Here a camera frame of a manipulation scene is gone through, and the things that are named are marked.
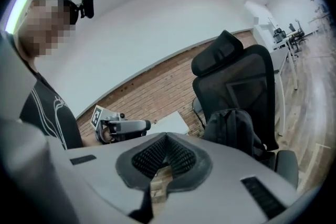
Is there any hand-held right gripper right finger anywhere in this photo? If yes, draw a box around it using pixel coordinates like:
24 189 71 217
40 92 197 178
151 132 299 224

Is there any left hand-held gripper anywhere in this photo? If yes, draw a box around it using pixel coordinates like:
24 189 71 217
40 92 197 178
90 104 152 145

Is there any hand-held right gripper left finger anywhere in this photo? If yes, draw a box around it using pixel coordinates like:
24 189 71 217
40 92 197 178
47 132 168 218

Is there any black backpack bag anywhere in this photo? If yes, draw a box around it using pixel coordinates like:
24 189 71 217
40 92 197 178
203 109 269 164

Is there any black mesh office chair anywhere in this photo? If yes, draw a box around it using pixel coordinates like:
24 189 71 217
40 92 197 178
191 29 300 190

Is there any person's left forearm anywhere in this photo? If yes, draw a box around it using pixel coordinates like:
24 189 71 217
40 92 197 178
81 135 101 148

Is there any black swivel office chair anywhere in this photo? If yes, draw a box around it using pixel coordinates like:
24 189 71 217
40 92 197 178
288 22 310 45
272 28 287 44

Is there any person's left hand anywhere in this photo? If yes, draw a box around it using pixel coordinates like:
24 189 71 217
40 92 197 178
101 126 114 144

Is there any small white table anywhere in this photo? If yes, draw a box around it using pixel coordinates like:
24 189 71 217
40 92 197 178
150 110 190 136

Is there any person's black patterned shirt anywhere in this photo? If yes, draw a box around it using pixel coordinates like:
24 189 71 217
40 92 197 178
19 65 85 151

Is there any person's head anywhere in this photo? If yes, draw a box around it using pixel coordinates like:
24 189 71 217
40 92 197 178
17 0 79 71

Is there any long white desk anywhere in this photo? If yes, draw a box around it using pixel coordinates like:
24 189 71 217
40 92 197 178
269 47 299 137

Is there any white office desk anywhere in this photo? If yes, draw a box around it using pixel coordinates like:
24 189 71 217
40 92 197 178
271 30 303 59

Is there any bright window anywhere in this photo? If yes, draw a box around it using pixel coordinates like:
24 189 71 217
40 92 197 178
4 0 29 35

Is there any black head-mounted camera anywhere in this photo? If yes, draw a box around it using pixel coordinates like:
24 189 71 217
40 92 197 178
77 0 95 19

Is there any black head strap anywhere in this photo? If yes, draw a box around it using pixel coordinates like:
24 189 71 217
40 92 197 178
39 0 80 25

